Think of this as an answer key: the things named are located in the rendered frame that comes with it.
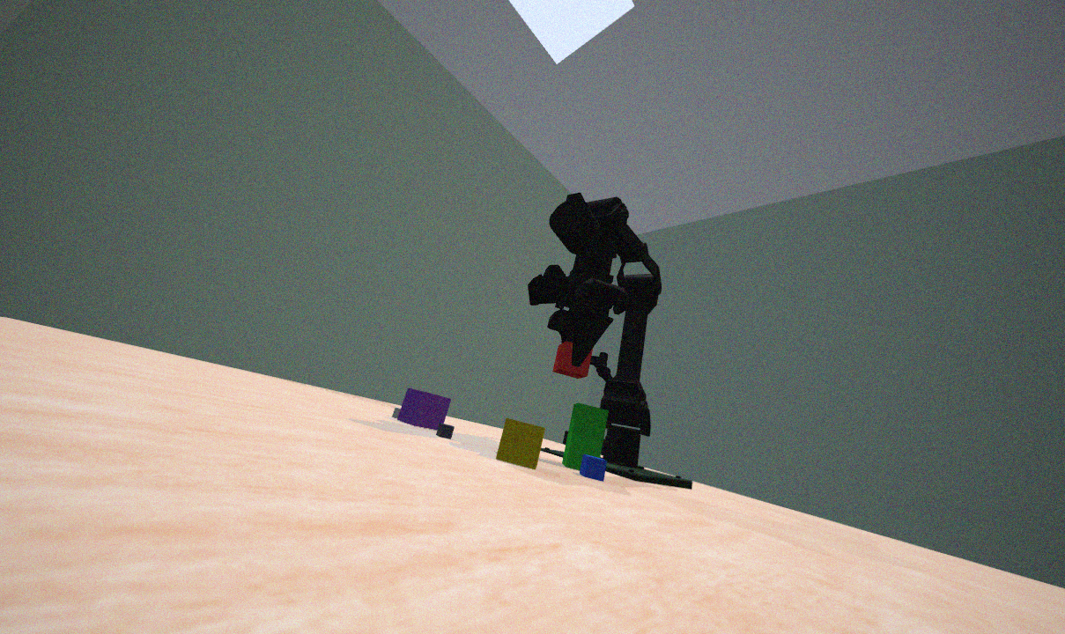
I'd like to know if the red block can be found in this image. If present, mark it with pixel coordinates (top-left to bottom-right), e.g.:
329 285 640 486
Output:
553 341 592 379

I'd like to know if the blue cube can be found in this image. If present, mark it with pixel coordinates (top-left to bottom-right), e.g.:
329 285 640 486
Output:
580 454 607 481

